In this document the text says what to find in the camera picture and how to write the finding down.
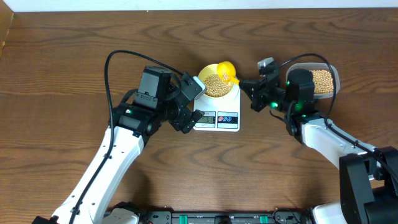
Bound yellow measuring scoop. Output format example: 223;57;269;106
216;61;239;85

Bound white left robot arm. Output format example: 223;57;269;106
33;66;206;224

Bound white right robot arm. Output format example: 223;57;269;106
239;68;397;224

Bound soybeans in scoop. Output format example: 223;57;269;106
222;73;230;83

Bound pale yellow bowl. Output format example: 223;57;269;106
198;64;234;96

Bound soybeans in bowl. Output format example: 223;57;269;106
204;74;232;98

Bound white digital kitchen scale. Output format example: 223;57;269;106
193;84;241;132

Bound soybeans in container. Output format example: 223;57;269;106
311;70;333;94

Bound clear plastic container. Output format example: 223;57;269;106
286;62;334;99

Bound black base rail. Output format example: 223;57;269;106
102;202;315;224

